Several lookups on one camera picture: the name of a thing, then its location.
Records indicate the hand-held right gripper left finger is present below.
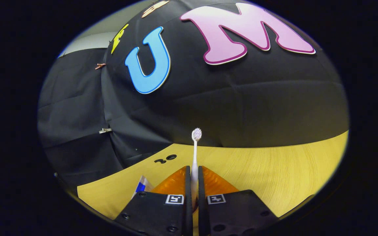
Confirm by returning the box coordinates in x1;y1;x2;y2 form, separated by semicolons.
114;166;193;236

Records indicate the white toothbrush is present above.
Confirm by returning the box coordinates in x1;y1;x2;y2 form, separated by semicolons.
191;128;202;210

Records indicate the black backdrop cloth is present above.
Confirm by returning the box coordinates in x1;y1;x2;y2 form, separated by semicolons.
37;0;349;187

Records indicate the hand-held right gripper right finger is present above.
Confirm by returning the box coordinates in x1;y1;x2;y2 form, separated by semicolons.
198;166;279;236

